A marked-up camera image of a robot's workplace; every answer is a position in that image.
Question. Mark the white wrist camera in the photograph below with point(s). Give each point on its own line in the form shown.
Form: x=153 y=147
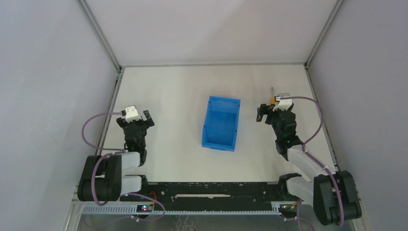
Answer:
x=282 y=104
x=132 y=114

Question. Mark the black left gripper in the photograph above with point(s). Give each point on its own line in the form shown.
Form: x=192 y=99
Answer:
x=135 y=123

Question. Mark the blue plastic bin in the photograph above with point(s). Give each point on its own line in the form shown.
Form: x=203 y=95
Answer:
x=221 y=123

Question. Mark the orange black handled screwdriver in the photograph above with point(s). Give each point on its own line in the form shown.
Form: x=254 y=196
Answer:
x=272 y=100

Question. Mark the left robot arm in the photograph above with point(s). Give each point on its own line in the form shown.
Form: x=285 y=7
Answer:
x=102 y=180

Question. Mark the small lit circuit board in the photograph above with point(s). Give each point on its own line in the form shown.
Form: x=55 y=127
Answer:
x=145 y=208

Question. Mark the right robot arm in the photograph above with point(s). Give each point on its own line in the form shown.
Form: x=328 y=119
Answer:
x=331 y=193

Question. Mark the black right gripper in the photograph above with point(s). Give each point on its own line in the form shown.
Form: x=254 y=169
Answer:
x=272 y=114

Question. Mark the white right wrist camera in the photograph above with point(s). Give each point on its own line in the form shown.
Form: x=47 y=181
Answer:
x=282 y=104

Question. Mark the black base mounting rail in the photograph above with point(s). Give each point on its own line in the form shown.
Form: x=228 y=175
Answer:
x=214 y=196

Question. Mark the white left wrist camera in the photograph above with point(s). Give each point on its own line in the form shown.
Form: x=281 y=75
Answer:
x=132 y=114

